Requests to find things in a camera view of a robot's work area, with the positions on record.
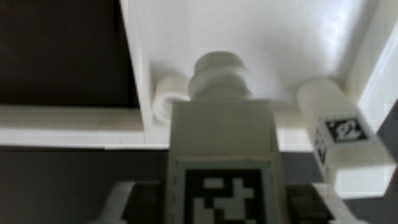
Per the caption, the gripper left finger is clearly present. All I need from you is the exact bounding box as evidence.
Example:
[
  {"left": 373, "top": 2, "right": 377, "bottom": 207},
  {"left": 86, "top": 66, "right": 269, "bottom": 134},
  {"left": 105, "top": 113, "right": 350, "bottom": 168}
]
[{"left": 86, "top": 181, "right": 169, "bottom": 224}]

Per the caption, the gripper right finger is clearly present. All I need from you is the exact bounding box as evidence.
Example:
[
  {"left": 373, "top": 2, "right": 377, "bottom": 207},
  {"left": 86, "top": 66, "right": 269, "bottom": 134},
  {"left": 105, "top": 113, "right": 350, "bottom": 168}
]
[{"left": 283, "top": 182, "right": 370, "bottom": 224}]

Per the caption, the white table leg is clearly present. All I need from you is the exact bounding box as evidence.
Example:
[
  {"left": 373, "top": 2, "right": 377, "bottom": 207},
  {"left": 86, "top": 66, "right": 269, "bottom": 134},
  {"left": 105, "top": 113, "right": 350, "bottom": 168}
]
[
  {"left": 297, "top": 79, "right": 398, "bottom": 199},
  {"left": 164, "top": 51, "right": 290, "bottom": 224}
]

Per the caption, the white square table top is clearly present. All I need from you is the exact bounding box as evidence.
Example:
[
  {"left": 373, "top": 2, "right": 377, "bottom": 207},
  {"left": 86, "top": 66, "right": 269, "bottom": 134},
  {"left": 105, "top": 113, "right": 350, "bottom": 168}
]
[{"left": 119, "top": 0, "right": 398, "bottom": 132}]

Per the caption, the white U-shaped obstacle fence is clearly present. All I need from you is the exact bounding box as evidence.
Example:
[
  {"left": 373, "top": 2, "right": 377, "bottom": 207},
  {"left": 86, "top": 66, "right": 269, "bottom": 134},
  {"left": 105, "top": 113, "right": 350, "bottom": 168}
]
[{"left": 0, "top": 105, "right": 171, "bottom": 150}]

